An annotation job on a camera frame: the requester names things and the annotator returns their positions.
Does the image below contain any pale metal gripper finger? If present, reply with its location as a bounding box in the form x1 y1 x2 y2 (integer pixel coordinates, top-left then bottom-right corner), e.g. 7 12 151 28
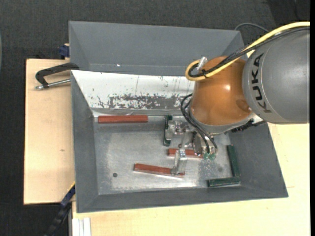
176 149 188 176
171 149 182 176

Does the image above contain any red-brown flat block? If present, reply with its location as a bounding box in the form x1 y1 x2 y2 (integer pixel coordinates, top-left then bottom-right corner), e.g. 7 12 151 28
97 115 149 124
133 163 186 178
167 148 204 159

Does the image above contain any grey metal bin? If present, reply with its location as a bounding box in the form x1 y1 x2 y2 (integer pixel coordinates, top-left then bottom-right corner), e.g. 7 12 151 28
68 20 289 213

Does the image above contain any pale flat board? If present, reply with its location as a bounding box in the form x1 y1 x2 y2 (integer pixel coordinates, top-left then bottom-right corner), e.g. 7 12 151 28
23 58 76 206

